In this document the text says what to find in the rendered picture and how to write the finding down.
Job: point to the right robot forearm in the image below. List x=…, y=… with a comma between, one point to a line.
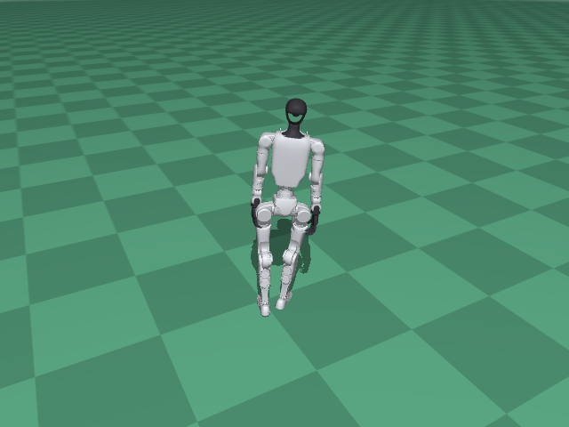
x=315, y=196

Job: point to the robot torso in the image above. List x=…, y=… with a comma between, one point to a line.
x=289, y=162

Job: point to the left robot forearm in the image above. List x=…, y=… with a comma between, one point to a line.
x=257, y=185

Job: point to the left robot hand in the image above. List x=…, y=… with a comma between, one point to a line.
x=254, y=205

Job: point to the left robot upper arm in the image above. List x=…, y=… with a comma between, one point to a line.
x=266, y=140

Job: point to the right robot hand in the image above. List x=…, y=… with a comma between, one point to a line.
x=313, y=221

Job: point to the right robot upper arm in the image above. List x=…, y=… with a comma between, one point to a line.
x=318, y=148

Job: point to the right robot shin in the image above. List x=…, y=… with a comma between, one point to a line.
x=288, y=272

